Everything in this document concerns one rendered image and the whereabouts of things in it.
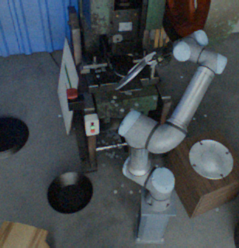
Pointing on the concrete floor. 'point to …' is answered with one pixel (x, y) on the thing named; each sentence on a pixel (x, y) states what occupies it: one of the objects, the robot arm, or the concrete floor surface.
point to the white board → (67, 74)
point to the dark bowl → (70, 192)
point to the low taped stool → (20, 236)
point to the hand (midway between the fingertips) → (148, 60)
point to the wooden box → (195, 191)
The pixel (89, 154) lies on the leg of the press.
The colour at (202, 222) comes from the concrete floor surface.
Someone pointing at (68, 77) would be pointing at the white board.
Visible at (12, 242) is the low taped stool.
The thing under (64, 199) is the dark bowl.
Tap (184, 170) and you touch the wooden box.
